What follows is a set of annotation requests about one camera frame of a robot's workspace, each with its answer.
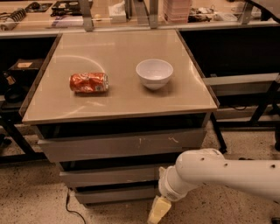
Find grey top drawer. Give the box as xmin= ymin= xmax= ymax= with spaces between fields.
xmin=38 ymin=128 xmax=206 ymax=162

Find long background workbench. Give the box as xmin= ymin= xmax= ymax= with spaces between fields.
xmin=0 ymin=0 xmax=280 ymax=165

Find grey drawer cabinet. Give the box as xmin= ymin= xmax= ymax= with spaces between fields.
xmin=18 ymin=29 xmax=221 ymax=207

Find black box with label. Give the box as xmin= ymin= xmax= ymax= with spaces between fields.
xmin=9 ymin=59 xmax=44 ymax=74

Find white bowl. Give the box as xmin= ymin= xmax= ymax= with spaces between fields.
xmin=136 ymin=59 xmax=173 ymax=90

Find white tissue box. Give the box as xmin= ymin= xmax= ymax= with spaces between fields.
xmin=108 ymin=0 xmax=127 ymax=24

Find grey drawer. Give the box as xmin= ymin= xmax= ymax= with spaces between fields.
xmin=59 ymin=163 xmax=172 ymax=187
xmin=73 ymin=182 xmax=185 ymax=205
xmin=38 ymin=128 xmax=206 ymax=162

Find crushed orange soda can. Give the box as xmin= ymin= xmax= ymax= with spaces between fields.
xmin=69 ymin=73 xmax=109 ymax=94

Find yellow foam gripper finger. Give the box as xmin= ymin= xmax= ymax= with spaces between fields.
xmin=147 ymin=196 xmax=172 ymax=224

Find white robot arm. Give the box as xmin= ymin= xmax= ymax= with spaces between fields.
xmin=148 ymin=148 xmax=280 ymax=224

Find pink plastic crate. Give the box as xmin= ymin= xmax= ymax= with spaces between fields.
xmin=163 ymin=0 xmax=192 ymax=23

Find black power cable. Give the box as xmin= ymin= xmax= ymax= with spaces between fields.
xmin=65 ymin=189 xmax=88 ymax=224

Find grey bottom drawer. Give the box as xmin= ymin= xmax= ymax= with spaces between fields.
xmin=73 ymin=182 xmax=185 ymax=205

